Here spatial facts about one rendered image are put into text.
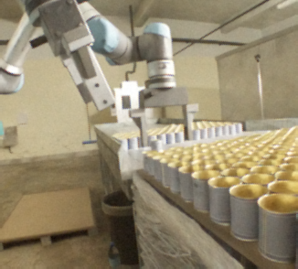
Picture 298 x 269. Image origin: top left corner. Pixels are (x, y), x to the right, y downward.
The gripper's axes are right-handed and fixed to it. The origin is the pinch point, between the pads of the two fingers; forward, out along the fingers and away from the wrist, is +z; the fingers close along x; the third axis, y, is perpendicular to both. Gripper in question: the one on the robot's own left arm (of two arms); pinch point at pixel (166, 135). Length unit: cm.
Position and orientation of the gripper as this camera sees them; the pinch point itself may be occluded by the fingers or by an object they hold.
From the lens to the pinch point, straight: 60.0
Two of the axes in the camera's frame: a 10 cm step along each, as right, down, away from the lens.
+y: 3.1, -0.1, -9.5
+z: 0.9, 10.0, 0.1
